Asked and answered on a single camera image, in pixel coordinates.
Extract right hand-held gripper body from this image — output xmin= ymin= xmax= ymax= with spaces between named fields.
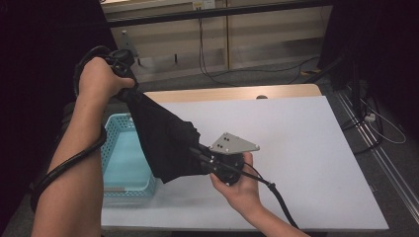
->
xmin=197 ymin=131 xmax=261 ymax=187

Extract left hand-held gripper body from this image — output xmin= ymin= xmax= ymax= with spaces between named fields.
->
xmin=104 ymin=30 xmax=140 ymax=103

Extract black pants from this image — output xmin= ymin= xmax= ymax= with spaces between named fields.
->
xmin=126 ymin=90 xmax=215 ymax=185

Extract light blue perforated basket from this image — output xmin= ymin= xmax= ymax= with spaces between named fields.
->
xmin=100 ymin=113 xmax=158 ymax=198

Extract person's left hand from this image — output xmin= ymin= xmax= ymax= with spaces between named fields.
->
xmin=77 ymin=56 xmax=136 ymax=107

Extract person's right hand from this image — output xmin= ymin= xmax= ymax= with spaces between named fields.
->
xmin=209 ymin=151 xmax=265 ymax=215

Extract wooden table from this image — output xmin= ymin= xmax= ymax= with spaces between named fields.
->
xmin=143 ymin=83 xmax=323 ymax=104

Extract white table sheet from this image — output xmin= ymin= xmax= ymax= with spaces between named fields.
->
xmin=100 ymin=95 xmax=389 ymax=231

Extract black curtain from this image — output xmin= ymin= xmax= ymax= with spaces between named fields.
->
xmin=317 ymin=0 xmax=419 ymax=139
xmin=0 ymin=0 xmax=134 ymax=228

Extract long beige desk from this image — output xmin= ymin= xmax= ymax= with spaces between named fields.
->
xmin=100 ymin=0 xmax=334 ymax=28

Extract black stand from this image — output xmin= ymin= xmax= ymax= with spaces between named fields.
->
xmin=304 ymin=52 xmax=364 ymax=115

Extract black power cable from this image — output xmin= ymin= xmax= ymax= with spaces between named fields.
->
xmin=199 ymin=8 xmax=320 ymax=82
xmin=197 ymin=8 xmax=239 ymax=88

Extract white wall socket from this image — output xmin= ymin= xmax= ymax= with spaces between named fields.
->
xmin=192 ymin=0 xmax=216 ymax=10

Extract left hand-held gripper black cable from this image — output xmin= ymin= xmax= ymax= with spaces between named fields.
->
xmin=29 ymin=44 xmax=115 ymax=214

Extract black floor cables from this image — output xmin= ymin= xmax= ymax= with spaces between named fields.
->
xmin=340 ymin=95 xmax=385 ymax=156

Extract metal floor rail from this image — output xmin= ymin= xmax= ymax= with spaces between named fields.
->
xmin=335 ymin=90 xmax=419 ymax=216

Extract white cable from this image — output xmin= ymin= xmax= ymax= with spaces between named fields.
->
xmin=360 ymin=98 xmax=407 ymax=145

